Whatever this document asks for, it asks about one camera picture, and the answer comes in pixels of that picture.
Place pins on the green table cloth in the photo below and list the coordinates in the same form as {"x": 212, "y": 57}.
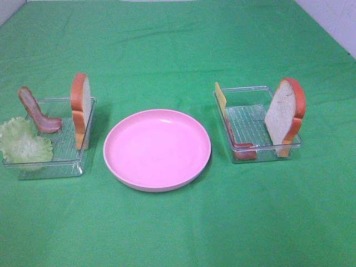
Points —
{"x": 139, "y": 56}

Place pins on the pink round plate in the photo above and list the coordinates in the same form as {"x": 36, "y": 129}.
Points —
{"x": 157, "y": 150}

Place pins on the bacon strip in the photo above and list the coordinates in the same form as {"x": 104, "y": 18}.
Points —
{"x": 43, "y": 123}
{"x": 240, "y": 154}

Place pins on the clear plastic tray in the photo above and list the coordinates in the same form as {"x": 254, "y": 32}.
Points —
{"x": 67, "y": 159}
{"x": 246, "y": 109}

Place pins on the yellow cheese slice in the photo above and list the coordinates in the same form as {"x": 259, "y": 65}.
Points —
{"x": 221, "y": 99}

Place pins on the bread slice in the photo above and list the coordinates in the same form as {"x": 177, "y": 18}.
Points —
{"x": 284, "y": 117}
{"x": 81, "y": 106}

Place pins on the green lettuce leaf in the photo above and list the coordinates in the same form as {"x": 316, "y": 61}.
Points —
{"x": 20, "y": 143}

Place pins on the right clear plastic tray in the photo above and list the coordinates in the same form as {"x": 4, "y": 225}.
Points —
{"x": 246, "y": 109}

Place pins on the left clear plastic tray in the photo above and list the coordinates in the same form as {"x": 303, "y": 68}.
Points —
{"x": 67, "y": 159}

